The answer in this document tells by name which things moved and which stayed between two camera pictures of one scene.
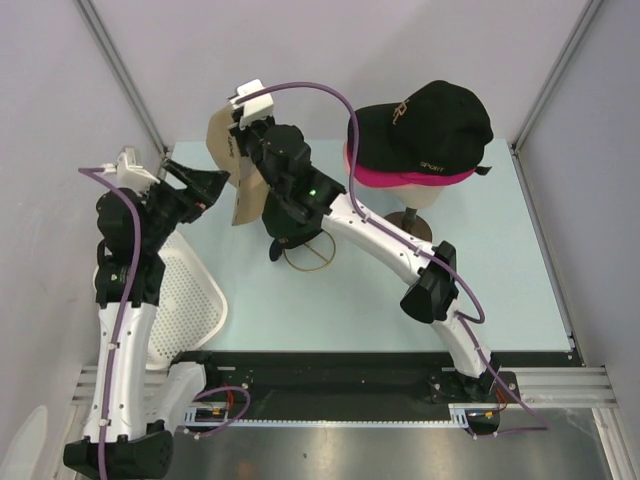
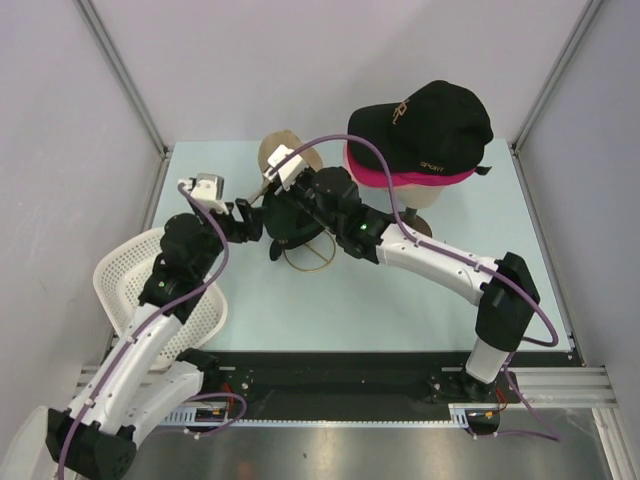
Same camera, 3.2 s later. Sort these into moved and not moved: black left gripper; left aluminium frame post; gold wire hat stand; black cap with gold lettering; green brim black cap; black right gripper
Moved: black right gripper; black left gripper
Not moved: green brim black cap; black cap with gold lettering; gold wire hat stand; left aluminium frame post
